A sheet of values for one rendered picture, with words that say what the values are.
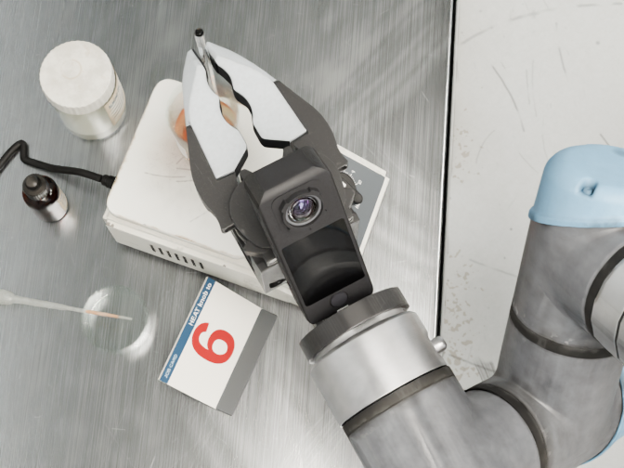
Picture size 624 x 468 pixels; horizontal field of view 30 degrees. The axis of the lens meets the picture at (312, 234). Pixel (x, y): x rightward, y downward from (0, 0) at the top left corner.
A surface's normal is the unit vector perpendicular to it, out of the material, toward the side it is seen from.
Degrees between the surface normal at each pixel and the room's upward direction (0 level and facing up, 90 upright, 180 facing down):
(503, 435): 32
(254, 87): 1
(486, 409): 47
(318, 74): 0
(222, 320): 40
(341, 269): 59
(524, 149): 0
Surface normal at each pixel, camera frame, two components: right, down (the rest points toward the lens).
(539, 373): -0.54, 0.36
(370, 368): -0.19, -0.16
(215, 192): -0.01, -0.27
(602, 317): -0.91, 0.20
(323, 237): 0.38, 0.60
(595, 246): -0.60, -0.49
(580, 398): 0.19, 0.50
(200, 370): 0.58, 0.04
